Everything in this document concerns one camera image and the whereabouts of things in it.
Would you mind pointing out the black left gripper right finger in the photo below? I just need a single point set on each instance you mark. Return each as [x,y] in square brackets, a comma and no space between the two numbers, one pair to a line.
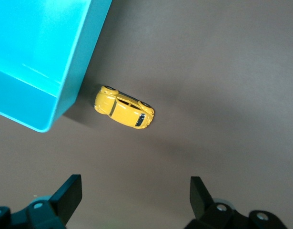
[201,200]

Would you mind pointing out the turquoise plastic bin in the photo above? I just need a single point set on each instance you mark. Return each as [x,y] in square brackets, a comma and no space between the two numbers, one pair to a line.
[36,59]

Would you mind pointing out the yellow beetle toy car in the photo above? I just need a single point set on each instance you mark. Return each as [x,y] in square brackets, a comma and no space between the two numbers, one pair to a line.
[124,112]

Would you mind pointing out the brown table mat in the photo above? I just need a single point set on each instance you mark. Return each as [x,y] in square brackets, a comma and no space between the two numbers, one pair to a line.
[208,83]

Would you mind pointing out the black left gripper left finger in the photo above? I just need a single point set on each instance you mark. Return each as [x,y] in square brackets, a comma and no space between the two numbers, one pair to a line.
[67,200]

